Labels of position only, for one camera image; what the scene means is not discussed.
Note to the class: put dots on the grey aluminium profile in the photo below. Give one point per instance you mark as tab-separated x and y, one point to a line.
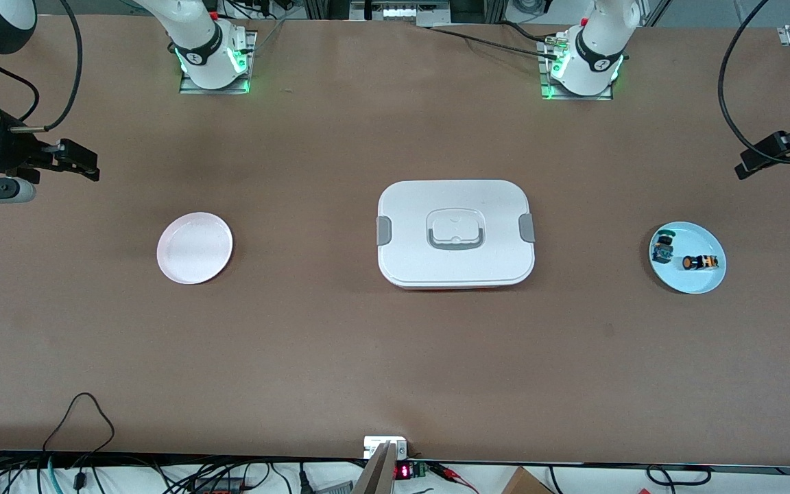
376	477

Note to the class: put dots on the control box with lights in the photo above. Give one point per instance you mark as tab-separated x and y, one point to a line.
402	10

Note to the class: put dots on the red digit display module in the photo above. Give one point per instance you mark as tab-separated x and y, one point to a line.
403	471

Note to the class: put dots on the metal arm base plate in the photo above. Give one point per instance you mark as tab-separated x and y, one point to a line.
544	75
247	41

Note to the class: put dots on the white power socket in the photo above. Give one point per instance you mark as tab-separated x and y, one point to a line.
376	444

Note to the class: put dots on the pink round plate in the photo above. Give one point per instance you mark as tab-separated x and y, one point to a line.
193	250

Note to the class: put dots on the white lunch box grey latches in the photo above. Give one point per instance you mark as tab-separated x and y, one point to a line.
498	206

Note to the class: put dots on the light blue round plate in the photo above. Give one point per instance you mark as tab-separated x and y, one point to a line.
697	281

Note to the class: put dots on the green and blue switch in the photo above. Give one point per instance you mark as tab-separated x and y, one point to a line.
662	252

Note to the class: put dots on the orange and black switch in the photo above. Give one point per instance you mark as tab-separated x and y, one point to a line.
702	262

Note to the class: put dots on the brown cardboard piece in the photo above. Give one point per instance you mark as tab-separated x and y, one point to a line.
525	484

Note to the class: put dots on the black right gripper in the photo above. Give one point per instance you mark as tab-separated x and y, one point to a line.
12	152

